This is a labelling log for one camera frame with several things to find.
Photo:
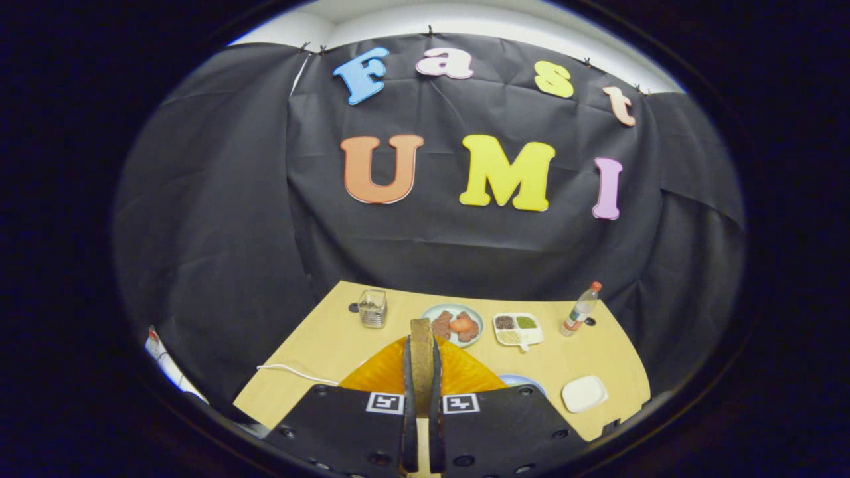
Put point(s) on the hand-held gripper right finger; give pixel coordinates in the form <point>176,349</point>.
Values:
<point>505,431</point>

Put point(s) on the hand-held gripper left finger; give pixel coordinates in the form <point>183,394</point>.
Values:
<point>345,431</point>

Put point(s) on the brown toasted bread slice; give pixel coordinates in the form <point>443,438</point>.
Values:
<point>422,365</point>

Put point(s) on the blue round plate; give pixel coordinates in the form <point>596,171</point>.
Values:
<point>524,384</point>

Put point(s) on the small white square dish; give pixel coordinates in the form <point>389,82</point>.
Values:
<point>584,394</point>

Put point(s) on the white divided condiment tray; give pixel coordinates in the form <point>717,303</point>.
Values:
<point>529,340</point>

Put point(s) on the brown meat slice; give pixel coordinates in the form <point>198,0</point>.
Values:
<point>470,335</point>
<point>441,325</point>

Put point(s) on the red tomato slice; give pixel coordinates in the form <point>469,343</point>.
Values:
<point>461,324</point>

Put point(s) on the pale green plate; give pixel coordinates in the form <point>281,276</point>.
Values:
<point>431,312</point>

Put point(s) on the clear water bottle red cap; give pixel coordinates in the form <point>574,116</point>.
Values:
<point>579,312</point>

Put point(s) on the black backdrop cloth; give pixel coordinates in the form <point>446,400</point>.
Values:
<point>465,252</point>

